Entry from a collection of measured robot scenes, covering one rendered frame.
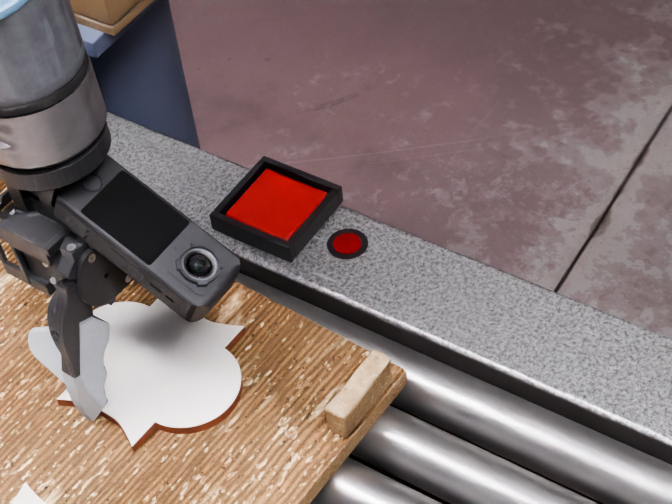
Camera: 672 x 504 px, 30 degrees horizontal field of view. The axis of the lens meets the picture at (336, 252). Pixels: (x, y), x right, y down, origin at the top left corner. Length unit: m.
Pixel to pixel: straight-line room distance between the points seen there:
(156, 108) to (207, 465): 0.72
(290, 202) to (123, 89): 0.50
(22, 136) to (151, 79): 0.75
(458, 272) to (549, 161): 1.41
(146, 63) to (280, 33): 1.24
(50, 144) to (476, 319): 0.35
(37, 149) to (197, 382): 0.23
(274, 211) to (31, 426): 0.25
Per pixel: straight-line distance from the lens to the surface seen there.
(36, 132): 0.71
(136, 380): 0.88
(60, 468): 0.86
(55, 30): 0.69
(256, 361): 0.88
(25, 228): 0.80
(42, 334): 0.85
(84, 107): 0.72
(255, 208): 0.99
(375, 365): 0.84
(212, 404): 0.85
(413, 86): 2.50
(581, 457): 0.85
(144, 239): 0.75
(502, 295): 0.93
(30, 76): 0.69
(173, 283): 0.74
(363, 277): 0.95
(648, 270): 2.18
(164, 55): 1.47
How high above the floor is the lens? 1.63
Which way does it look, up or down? 48 degrees down
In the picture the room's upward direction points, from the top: 6 degrees counter-clockwise
